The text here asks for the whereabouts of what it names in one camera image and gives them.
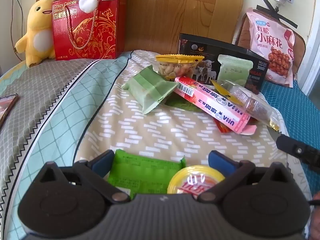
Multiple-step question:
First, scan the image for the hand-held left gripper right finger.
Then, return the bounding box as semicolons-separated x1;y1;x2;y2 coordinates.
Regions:
197;150;293;203

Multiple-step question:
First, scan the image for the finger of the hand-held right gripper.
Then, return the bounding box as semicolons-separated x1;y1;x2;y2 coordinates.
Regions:
276;134;320;173

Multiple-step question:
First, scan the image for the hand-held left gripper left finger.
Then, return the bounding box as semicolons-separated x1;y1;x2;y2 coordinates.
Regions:
37;149;131;203

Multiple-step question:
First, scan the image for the yellow lidded jelly cup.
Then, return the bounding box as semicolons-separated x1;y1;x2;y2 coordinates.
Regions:
167;165;225;196

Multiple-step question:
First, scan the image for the bright green snack packet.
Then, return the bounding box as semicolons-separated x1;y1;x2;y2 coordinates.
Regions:
107;149;187;199

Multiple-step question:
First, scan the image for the long pink snack box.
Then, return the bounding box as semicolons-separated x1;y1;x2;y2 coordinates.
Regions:
174;76;257;136

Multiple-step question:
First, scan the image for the clear packet of brown snacks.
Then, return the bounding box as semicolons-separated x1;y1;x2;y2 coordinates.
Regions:
211;79;281;132

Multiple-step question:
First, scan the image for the pale green snack packet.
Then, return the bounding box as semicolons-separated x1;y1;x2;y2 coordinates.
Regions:
217;54;253;87
121;65;178;115

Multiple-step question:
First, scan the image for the clear nut packet yellow top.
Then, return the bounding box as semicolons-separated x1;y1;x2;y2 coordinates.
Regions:
155;54;204;82

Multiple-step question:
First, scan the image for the black cardboard box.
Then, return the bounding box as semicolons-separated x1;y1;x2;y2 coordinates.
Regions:
178;33;270;95

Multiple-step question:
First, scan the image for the red snack packet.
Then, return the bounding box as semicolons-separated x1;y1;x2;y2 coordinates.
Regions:
214;118;256;133

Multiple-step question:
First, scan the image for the teal mat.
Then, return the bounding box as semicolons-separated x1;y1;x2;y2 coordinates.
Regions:
260;79;320;205

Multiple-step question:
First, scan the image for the dark green snack packet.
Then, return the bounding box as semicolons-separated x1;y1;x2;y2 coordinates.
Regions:
165;96;200;112

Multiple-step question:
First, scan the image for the large pink snack bag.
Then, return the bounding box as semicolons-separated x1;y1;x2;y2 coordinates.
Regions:
244;11;296;88

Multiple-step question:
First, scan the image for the smartphone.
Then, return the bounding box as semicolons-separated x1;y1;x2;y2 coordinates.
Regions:
0;93;20;130

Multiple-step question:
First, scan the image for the brown chair cushion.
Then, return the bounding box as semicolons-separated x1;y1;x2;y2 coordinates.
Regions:
234;12;307;82

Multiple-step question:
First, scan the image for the red gift box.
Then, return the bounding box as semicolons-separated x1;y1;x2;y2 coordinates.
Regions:
52;0;127;60

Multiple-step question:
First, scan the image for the black tape strip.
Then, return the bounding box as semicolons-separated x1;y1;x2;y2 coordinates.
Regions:
261;0;279;12
275;11;298;29

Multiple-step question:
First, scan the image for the yellow plush toy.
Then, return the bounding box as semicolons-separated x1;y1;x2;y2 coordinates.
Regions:
15;0;56;68

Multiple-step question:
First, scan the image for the wooden headboard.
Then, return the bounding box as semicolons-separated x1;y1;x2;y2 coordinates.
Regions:
36;0;245;55

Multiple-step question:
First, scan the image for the white window frame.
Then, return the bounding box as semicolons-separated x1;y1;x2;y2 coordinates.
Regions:
299;2;320;97

